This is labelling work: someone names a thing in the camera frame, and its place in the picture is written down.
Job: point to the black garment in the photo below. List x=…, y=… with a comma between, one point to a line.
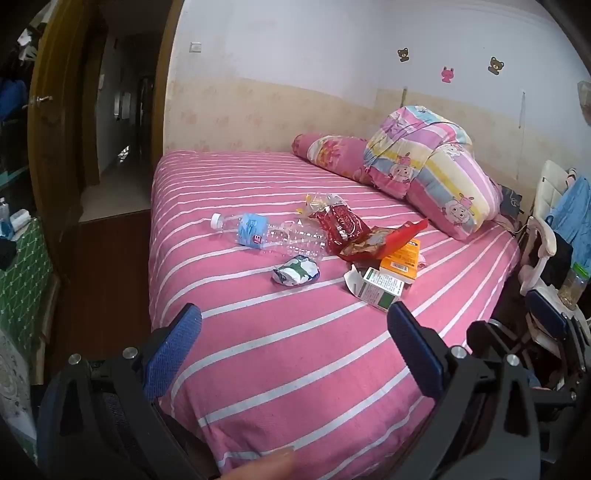
x=554, y=258

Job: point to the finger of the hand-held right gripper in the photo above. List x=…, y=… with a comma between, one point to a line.
x=482, y=333
x=547, y=314

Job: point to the brown wooden door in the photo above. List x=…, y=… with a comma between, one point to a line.
x=55, y=161

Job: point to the red orange snack bag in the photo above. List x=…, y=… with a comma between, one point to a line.
x=369, y=244

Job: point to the orange cardboard box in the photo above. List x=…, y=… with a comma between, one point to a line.
x=401, y=264

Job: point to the red snack wrapper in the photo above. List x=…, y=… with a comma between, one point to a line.
x=344, y=226

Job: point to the clear yellow print wrapper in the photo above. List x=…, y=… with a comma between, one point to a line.
x=319, y=202

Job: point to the person's left hand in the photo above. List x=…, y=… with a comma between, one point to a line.
x=263, y=466

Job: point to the white green cardboard box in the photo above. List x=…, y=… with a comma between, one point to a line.
x=381, y=290

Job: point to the folded cartoon print quilt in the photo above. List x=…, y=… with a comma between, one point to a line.
x=443, y=184

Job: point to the green patterned cloth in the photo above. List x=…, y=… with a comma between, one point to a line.
x=25, y=286

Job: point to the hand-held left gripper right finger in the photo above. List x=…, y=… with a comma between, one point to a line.
x=415, y=348

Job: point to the crumpled white green wrapper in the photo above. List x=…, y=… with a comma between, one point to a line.
x=295, y=271

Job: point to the green lid jar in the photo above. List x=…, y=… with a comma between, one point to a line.
x=572, y=288

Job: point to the small white box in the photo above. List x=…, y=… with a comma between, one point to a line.
x=19, y=220

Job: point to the pink floral pillow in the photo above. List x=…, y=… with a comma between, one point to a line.
x=332, y=152

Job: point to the blue bag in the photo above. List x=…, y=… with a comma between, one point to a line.
x=11, y=99

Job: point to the brown wooden door frame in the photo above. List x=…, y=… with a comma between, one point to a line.
x=161, y=92

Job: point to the blue cloth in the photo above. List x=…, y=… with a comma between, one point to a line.
x=575, y=207

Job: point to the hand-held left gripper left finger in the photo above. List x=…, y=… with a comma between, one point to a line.
x=171, y=350

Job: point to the clear plastic bottle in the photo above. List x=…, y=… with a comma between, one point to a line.
x=251, y=229

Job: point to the brown bear wall sticker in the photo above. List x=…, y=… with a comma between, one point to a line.
x=403, y=54
x=496, y=65

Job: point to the white light switch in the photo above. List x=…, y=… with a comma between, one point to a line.
x=196, y=46

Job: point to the white lace cloth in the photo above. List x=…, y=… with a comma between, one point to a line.
x=14, y=387

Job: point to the white chair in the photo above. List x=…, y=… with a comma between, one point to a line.
x=547, y=173

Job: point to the pink striped bed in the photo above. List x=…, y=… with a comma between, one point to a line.
x=300, y=350

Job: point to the pink bear wall sticker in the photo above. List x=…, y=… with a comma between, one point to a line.
x=447, y=74

